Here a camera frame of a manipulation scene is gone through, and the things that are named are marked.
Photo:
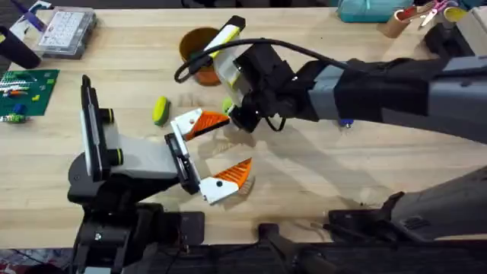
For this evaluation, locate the left gripper body, grey and black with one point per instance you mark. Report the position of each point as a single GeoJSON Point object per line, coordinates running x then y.
{"type": "Point", "coordinates": [144, 160]}

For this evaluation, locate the right gripper body, white and black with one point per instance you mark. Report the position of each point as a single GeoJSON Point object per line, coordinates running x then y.
{"type": "Point", "coordinates": [266, 87]}

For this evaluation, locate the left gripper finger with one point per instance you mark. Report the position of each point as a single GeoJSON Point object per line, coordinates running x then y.
{"type": "Point", "coordinates": [228, 179]}
{"type": "Point", "coordinates": [205, 122]}

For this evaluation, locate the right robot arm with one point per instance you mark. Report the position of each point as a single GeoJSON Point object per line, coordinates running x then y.
{"type": "Point", "coordinates": [437, 95]}

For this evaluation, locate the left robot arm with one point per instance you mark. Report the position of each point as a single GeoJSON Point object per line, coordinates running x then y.
{"type": "Point", "coordinates": [114, 236]}

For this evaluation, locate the small green toy vegetable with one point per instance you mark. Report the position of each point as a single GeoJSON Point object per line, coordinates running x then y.
{"type": "Point", "coordinates": [226, 106]}

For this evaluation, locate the yellow-green toy vegetable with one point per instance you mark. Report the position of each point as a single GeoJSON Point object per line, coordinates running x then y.
{"type": "Point", "coordinates": [160, 112]}

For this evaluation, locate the orange-brown bucket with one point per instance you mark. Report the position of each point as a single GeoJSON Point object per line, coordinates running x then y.
{"type": "Point", "coordinates": [194, 45]}

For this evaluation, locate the blue electric screwdriver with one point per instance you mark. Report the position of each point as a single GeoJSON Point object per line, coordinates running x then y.
{"type": "Point", "coordinates": [345, 122]}

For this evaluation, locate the left wrist upright black plate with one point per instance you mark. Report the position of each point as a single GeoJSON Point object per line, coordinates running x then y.
{"type": "Point", "coordinates": [92, 129]}

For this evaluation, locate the wrist upright black plate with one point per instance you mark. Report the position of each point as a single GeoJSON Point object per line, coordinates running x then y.
{"type": "Point", "coordinates": [92, 129]}
{"type": "Point", "coordinates": [226, 36]}

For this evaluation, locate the right wrist upright black plate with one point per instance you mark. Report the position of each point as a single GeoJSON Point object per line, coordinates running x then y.
{"type": "Point", "coordinates": [226, 36]}

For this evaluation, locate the teal pouch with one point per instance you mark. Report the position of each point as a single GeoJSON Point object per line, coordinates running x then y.
{"type": "Point", "coordinates": [369, 9]}

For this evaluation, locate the green board with toy blocks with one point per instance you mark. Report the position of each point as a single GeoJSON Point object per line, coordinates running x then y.
{"type": "Point", "coordinates": [26, 93]}

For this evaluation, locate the brown cardboard tube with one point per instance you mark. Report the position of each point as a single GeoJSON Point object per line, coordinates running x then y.
{"type": "Point", "coordinates": [395, 23]}

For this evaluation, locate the clear plastic parts box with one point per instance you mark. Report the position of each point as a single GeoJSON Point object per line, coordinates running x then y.
{"type": "Point", "coordinates": [66, 32]}

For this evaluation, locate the black cylinder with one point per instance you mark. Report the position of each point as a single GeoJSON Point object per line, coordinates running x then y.
{"type": "Point", "coordinates": [17, 49]}

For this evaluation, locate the white box with purple tool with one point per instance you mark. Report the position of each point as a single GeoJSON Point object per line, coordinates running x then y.
{"type": "Point", "coordinates": [28, 19]}

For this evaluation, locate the beige box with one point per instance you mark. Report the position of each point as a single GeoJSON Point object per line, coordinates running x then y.
{"type": "Point", "coordinates": [473, 32]}

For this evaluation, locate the black rail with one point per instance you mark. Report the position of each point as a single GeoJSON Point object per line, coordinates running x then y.
{"type": "Point", "coordinates": [342, 259]}

